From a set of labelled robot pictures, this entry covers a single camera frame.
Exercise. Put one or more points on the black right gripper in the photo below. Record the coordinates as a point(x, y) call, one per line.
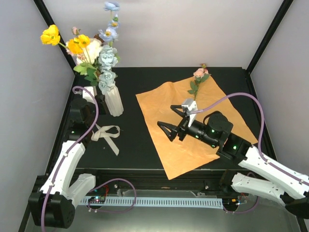
point(174, 128)

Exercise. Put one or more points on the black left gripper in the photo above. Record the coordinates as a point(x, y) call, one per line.
point(101, 103)

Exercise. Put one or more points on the white ribbed vase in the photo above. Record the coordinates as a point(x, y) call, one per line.
point(113, 101)

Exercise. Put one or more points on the cream printed ribbon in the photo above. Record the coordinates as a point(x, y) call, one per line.
point(102, 132)

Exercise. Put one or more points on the orange wrapping paper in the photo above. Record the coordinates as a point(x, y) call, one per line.
point(179, 157)

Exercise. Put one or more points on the light blue peony stem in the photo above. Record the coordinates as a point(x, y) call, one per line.
point(107, 60)

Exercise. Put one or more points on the peach rose flower stem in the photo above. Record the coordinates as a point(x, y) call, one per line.
point(200, 76)

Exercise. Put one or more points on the white peony flower stem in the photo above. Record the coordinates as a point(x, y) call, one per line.
point(90, 53)

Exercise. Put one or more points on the blue poppy flower stem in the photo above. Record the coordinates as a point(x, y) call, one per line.
point(109, 35)

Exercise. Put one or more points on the pink rose flower stem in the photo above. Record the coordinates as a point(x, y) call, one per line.
point(75, 31)

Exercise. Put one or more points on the yellow poppy flower stem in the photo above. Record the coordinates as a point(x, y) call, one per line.
point(89, 71)

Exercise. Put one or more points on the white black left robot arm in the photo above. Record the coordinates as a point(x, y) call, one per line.
point(54, 204)

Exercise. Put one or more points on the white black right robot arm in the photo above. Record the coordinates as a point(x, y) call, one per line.
point(277, 182)

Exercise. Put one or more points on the left small circuit board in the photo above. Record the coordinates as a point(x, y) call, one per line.
point(96, 199)

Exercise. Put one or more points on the small circuit board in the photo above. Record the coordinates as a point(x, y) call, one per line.
point(96, 199)
point(231, 201)

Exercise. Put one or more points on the right small circuit board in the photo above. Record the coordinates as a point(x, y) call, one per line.
point(231, 201)

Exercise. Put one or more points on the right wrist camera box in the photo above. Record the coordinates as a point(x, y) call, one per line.
point(189, 106)

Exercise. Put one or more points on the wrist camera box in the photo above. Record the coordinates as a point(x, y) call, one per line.
point(89, 94)
point(189, 106)

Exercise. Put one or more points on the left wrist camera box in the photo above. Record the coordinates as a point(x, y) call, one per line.
point(89, 94)

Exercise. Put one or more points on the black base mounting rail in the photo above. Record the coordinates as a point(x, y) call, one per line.
point(113, 180)

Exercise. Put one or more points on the light blue slotted cable duct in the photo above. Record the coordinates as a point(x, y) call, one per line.
point(158, 202)

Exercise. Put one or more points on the black left frame post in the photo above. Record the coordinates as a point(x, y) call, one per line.
point(51, 35)

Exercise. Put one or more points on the black frame post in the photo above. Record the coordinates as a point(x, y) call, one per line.
point(51, 35)
point(276, 21)

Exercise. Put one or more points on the black right frame post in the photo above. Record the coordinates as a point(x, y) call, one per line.
point(276, 21)

